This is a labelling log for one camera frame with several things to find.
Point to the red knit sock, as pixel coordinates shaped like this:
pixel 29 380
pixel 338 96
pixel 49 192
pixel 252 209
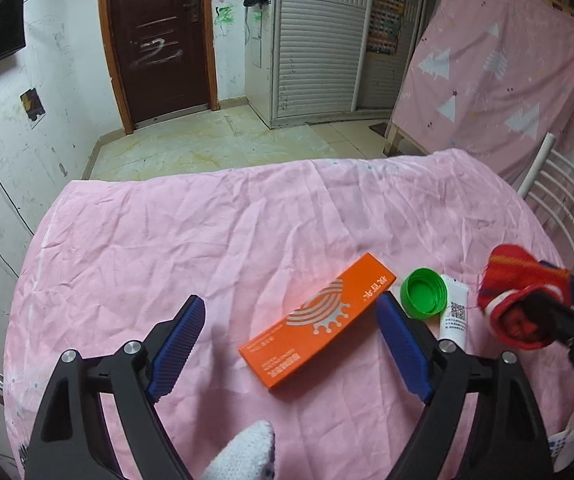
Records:
pixel 514 296

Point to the colourful wall poster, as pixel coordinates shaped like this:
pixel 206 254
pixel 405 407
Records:
pixel 384 27

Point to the green bottle cap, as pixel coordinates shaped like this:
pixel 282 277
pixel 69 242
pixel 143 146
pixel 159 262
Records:
pixel 424 294

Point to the white metal chair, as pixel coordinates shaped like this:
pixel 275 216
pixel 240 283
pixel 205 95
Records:
pixel 548 188

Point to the white knit gloved right hand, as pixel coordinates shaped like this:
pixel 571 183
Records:
pixel 562 446

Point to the dark wall sticker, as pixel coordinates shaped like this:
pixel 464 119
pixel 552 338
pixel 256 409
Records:
pixel 32 105

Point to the orange cardboard box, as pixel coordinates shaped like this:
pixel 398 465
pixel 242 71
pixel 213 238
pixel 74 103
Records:
pixel 290 343

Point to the white louvered wardrobe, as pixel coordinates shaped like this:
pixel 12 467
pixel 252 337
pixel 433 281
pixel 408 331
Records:
pixel 306 61

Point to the white cream tube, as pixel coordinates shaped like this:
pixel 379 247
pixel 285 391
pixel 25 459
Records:
pixel 454 318

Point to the dark brown door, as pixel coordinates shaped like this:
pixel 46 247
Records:
pixel 160 58

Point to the white knit gloved left hand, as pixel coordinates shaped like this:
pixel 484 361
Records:
pixel 249 456

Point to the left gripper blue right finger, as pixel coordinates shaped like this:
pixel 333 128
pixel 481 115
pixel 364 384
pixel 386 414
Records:
pixel 410 343

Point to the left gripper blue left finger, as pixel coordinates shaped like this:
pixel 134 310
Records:
pixel 168 346

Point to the pink tree-print curtain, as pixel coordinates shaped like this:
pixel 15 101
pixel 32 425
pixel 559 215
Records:
pixel 491 78

